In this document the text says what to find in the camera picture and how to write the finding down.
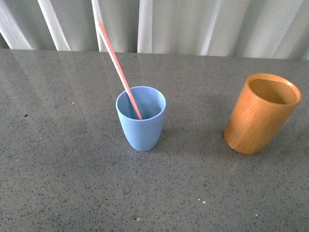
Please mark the pink chopstick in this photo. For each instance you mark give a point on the pink chopstick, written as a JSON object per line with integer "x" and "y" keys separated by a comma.
{"x": 118, "y": 67}

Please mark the light blue plastic cup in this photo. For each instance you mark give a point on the light blue plastic cup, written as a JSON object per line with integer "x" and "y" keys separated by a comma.
{"x": 142, "y": 134}

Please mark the bamboo wooden holder cup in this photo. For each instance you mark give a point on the bamboo wooden holder cup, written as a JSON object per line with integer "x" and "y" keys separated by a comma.
{"x": 264, "y": 104}

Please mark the white pleated curtain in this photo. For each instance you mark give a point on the white pleated curtain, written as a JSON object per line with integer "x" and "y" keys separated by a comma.
{"x": 241, "y": 28}

